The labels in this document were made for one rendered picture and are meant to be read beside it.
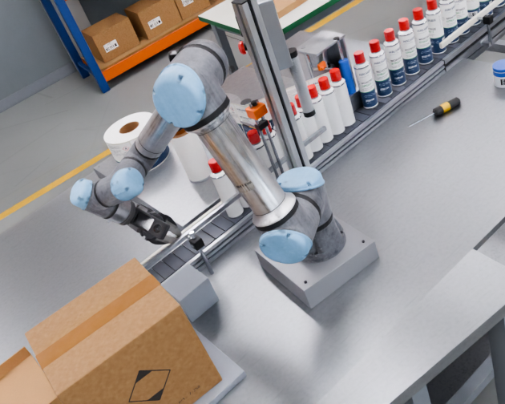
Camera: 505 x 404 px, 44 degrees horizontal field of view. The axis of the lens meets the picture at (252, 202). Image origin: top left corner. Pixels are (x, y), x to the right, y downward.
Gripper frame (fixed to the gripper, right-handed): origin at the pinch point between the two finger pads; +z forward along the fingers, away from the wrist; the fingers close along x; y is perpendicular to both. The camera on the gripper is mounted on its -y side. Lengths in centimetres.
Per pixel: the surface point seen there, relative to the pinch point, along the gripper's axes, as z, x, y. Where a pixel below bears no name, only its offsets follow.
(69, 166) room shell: 99, 15, 274
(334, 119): 31, -56, -2
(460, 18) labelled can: 65, -115, -1
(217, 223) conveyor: 11.4, -8.7, 1.6
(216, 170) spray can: -1.5, -22.4, -1.7
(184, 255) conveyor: 4.1, 3.9, -0.7
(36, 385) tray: -18, 52, 1
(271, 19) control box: -21, -61, -17
